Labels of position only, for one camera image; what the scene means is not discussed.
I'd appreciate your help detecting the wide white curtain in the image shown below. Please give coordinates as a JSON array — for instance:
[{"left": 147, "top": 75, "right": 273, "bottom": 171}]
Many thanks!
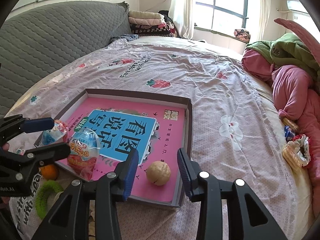
[{"left": 168, "top": 0, "right": 198, "bottom": 40}]

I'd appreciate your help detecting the green blanket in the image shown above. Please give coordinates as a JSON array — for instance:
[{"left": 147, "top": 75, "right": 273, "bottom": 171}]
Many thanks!
[{"left": 245, "top": 32, "right": 320, "bottom": 75}]

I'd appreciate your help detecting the pink and blue book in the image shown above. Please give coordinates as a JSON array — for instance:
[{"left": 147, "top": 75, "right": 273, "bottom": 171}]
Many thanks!
[{"left": 54, "top": 97, "right": 187, "bottom": 203}]

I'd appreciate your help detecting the small orange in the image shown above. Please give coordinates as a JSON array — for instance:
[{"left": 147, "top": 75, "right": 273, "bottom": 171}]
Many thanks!
[{"left": 40, "top": 164, "right": 59, "bottom": 180}]

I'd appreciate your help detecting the green fuzzy hair tie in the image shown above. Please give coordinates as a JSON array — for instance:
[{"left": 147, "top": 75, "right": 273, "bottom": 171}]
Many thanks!
[{"left": 35, "top": 180, "right": 64, "bottom": 219}]

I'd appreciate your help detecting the white window sill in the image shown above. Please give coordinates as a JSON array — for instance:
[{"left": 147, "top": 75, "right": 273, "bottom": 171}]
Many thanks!
[{"left": 194, "top": 27, "right": 247, "bottom": 55}]

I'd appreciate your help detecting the dark blue patterned cloth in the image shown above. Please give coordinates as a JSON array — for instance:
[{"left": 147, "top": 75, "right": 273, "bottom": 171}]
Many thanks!
[{"left": 110, "top": 33, "right": 139, "bottom": 44}]

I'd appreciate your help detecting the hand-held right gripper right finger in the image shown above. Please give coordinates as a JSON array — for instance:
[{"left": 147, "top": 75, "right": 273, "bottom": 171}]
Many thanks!
[{"left": 177, "top": 148, "right": 288, "bottom": 240}]

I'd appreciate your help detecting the grey cardboard box tray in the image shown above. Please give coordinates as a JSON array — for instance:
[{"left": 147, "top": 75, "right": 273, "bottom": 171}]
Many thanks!
[{"left": 34, "top": 88, "right": 193, "bottom": 208}]

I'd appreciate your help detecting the black garment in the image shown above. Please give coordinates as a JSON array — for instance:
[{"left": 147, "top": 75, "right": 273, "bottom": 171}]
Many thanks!
[{"left": 159, "top": 10, "right": 175, "bottom": 24}]

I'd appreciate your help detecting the yellow cracker packet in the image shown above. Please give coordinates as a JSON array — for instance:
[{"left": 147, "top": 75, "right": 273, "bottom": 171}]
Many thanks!
[{"left": 282, "top": 142, "right": 304, "bottom": 173}]

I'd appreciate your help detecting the dark checked folded blanket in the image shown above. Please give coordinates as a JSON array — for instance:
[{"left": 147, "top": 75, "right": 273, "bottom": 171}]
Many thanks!
[{"left": 129, "top": 24, "right": 177, "bottom": 37}]

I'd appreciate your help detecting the pink folded blanket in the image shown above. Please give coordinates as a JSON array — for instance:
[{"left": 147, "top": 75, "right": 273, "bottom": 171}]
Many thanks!
[{"left": 129, "top": 17, "right": 167, "bottom": 27}]

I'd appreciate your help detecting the grey quilted headboard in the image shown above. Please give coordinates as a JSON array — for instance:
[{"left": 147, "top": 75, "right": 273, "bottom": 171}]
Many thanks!
[{"left": 0, "top": 1, "right": 132, "bottom": 118}]

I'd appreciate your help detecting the narrow white curtain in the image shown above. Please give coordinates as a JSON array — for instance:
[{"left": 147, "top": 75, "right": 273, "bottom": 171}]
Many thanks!
[{"left": 246, "top": 0, "right": 272, "bottom": 43}]

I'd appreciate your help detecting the walnut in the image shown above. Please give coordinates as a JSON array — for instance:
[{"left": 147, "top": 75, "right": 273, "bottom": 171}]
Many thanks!
[{"left": 146, "top": 160, "right": 171, "bottom": 186}]

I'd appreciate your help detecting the floral scrunchie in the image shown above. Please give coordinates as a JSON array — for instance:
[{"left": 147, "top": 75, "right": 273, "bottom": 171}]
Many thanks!
[{"left": 291, "top": 134, "right": 311, "bottom": 167}]

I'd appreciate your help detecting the cream folded blanket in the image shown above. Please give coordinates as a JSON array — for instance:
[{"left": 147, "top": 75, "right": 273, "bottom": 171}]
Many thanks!
[{"left": 128, "top": 10, "right": 164, "bottom": 20}]

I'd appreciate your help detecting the floral bag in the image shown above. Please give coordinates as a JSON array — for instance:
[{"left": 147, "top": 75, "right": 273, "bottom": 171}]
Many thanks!
[{"left": 234, "top": 28, "right": 251, "bottom": 42}]

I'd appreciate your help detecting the white air conditioner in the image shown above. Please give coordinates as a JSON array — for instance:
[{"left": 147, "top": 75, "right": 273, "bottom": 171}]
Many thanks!
[{"left": 286, "top": 0, "right": 309, "bottom": 13}]

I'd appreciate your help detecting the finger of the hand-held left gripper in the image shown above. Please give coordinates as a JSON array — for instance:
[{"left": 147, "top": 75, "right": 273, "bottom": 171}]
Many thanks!
[
  {"left": 0, "top": 143, "right": 71, "bottom": 180},
  {"left": 0, "top": 114, "right": 55, "bottom": 143}
]

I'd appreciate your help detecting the toy egg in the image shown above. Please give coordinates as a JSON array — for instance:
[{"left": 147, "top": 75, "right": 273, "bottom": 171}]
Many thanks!
[
  {"left": 41, "top": 119, "right": 69, "bottom": 145},
  {"left": 67, "top": 127, "right": 101, "bottom": 182}
]

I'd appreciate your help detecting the blue candy wrapper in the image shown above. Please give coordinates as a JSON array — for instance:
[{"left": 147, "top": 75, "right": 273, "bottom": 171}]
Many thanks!
[{"left": 284, "top": 126, "right": 294, "bottom": 142}]

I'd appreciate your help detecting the small biscuit packet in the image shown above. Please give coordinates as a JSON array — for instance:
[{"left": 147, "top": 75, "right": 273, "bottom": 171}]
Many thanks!
[{"left": 284, "top": 117, "right": 299, "bottom": 130}]

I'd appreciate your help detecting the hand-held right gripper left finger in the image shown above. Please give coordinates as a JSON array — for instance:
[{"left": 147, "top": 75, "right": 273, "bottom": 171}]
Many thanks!
[{"left": 31, "top": 149, "right": 139, "bottom": 240}]

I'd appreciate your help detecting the person's left hand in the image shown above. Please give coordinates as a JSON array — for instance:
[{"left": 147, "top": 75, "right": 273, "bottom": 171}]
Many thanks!
[{"left": 0, "top": 142, "right": 10, "bottom": 208}]

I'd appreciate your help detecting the dusty pink quilted cushion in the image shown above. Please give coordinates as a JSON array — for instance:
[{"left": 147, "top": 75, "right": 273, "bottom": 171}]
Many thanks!
[{"left": 274, "top": 17, "right": 320, "bottom": 63}]

